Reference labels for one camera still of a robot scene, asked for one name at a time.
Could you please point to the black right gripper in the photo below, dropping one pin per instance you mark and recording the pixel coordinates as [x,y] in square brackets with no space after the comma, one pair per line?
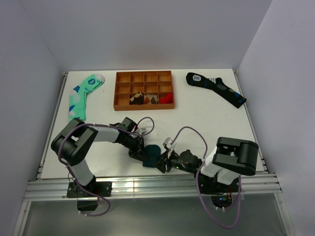
[160,165]

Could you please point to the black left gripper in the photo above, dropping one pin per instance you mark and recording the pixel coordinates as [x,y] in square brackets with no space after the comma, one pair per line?
[138,152]

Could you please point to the dark green reindeer sock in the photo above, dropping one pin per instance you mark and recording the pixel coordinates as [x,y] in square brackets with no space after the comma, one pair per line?
[153,152]

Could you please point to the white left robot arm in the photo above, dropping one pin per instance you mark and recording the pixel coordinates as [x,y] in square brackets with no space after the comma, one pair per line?
[75,140]

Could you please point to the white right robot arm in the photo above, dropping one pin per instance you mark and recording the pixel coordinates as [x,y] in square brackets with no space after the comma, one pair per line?
[229,159]

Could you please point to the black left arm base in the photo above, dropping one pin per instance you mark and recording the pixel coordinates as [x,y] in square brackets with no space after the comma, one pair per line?
[98,188]

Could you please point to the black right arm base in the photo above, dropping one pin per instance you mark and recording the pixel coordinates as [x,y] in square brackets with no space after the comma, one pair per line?
[221,194]

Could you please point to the dark brown rolled sock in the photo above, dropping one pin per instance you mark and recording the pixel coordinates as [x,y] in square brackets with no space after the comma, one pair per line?
[137,99]

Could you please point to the argyle patterned rolled sock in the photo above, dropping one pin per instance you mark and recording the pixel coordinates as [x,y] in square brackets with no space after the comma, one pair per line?
[151,99]

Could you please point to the red rolled sock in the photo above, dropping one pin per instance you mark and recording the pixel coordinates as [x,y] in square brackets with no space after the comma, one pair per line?
[166,98]

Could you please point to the orange wooden compartment tray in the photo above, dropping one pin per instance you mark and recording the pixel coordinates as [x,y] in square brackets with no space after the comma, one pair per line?
[147,82]

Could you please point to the mint green patterned sock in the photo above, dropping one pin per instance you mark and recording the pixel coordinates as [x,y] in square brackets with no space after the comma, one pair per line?
[78,96]

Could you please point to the black and blue sock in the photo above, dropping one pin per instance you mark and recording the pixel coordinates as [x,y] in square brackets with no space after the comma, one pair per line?
[218,86]

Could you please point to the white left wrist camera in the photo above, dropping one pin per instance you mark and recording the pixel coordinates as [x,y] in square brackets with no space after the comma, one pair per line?
[141,130]

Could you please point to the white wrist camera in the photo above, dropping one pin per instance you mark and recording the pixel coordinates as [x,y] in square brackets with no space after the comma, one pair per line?
[141,130]
[169,145]

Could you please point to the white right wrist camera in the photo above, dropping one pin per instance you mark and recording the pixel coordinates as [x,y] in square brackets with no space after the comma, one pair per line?
[169,145]

